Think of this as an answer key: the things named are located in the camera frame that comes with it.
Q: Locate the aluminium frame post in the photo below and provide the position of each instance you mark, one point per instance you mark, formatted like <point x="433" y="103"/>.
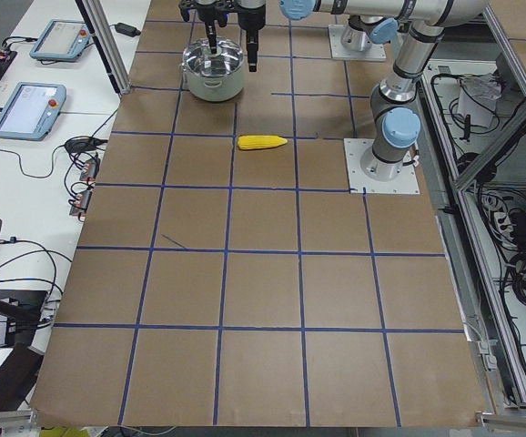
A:
<point x="95" y="19"/>

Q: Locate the upper teach pendant tablet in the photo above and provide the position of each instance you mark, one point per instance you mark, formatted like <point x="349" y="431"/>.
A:
<point x="61" y="41"/>

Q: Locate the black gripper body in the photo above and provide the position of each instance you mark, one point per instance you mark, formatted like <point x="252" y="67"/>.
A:
<point x="250" y="19"/>
<point x="208" y="12"/>

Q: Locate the yellow corn cob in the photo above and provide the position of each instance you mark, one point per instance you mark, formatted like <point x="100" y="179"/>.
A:
<point x="260" y="142"/>

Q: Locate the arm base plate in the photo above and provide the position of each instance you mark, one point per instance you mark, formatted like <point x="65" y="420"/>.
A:
<point x="368" y="175"/>
<point x="353" y="45"/>

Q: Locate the teach pendant tablet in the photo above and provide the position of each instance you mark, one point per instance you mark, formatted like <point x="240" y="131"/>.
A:
<point x="31" y="111"/>
<point x="61" y="41"/>

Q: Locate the glass pot lid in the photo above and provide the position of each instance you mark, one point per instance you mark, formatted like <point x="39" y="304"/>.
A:
<point x="198" y="60"/>

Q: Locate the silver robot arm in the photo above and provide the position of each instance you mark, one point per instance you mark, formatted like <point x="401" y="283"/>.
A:
<point x="379" y="29"/>
<point x="398" y="127"/>

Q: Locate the pale green steel pot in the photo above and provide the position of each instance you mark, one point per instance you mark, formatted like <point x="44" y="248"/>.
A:
<point x="215" y="89"/>

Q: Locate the black camera stand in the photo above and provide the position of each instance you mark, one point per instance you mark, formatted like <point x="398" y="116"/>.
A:
<point x="3" y="314"/>

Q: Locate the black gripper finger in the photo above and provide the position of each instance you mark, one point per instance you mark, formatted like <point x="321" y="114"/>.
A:
<point x="211" y="36"/>
<point x="252" y="50"/>

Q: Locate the black power adapter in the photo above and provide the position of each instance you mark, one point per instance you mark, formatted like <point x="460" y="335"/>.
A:
<point x="127" y="30"/>

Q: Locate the lower teach pendant tablet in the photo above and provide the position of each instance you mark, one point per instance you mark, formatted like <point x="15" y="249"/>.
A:
<point x="31" y="111"/>

